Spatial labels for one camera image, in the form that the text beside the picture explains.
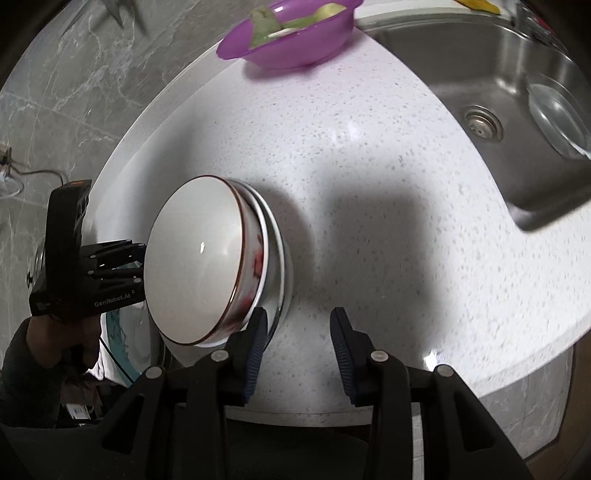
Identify grey power cable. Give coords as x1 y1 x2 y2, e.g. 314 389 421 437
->
8 168 69 189

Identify white dark-rimmed bowl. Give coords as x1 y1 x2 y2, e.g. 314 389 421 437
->
231 179 280 342

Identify plain white bowl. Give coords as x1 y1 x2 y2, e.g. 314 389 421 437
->
252 185 294 344

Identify purple plastic basin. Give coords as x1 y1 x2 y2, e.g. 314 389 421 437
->
218 0 361 70

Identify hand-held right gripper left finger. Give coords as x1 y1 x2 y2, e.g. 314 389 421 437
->
102 307 269 480

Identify stainless steel sink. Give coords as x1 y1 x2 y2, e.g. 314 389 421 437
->
365 14 591 232

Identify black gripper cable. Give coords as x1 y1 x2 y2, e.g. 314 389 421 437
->
96 336 137 385

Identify person's left hand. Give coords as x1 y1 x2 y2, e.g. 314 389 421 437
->
25 314 101 371

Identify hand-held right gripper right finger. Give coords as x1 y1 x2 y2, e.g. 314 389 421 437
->
329 307 532 480

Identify green vegetable piece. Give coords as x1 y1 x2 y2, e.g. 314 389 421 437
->
295 2 348 29
249 7 288 47

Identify clear glass bowl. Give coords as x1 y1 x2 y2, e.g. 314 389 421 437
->
526 83 591 161

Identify person's left forearm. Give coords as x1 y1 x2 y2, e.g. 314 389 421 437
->
0 318 70 428

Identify teal floral rim plate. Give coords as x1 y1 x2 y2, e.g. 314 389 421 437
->
105 308 155 385

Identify metal sink drain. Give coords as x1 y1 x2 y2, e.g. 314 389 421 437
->
463 105 504 140

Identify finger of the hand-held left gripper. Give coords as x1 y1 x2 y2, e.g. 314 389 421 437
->
85 265 145 289
85 239 147 266

